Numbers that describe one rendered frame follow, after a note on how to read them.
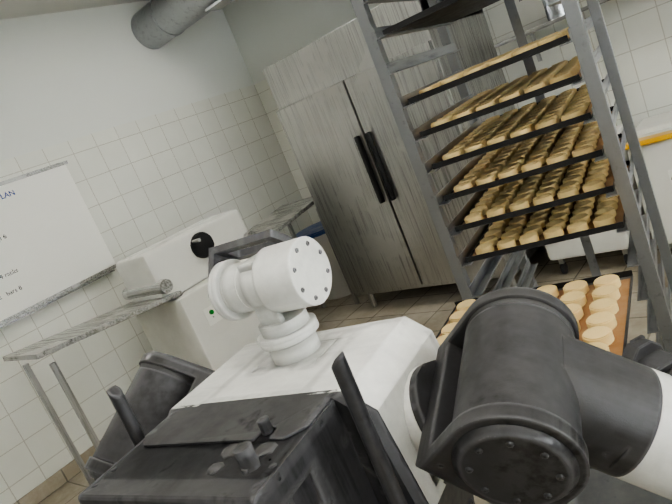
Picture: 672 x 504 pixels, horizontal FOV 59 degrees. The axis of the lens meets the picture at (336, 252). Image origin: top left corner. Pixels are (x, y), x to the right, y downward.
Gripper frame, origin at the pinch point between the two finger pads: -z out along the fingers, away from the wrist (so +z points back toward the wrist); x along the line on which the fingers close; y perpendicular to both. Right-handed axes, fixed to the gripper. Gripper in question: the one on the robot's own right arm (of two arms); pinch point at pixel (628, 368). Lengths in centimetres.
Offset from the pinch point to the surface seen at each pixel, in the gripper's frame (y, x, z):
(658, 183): -191, -51, -203
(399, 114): -7, 47, -70
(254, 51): -65, 135, -498
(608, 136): -39, 26, -39
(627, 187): -39, 13, -38
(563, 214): -38, 6, -64
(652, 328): -38, -23, -42
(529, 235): -25, 6, -61
